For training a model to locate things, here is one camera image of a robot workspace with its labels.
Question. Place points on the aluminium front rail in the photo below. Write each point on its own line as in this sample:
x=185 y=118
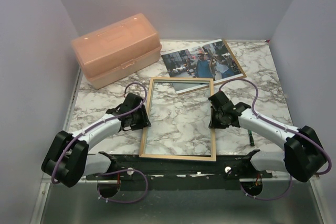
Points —
x=47 y=178

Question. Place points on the blue wooden picture frame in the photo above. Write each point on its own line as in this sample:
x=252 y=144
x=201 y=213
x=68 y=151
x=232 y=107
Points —
x=179 y=111

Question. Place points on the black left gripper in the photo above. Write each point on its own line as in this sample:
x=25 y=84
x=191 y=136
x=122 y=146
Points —
x=144 y=123

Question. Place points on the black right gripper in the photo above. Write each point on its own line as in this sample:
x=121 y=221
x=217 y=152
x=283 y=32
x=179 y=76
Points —
x=213 y=124

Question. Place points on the green black screwdriver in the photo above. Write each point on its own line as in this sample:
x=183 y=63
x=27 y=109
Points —
x=251 y=139

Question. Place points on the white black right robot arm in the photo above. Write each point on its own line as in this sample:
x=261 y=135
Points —
x=302 y=154

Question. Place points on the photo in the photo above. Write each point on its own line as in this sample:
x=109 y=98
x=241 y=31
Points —
x=212 y=60

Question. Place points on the pink plastic storage box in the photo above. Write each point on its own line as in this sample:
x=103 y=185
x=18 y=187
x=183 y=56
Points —
x=118 y=50

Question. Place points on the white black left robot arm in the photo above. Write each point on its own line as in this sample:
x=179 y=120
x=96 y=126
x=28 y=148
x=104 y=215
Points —
x=68 y=158

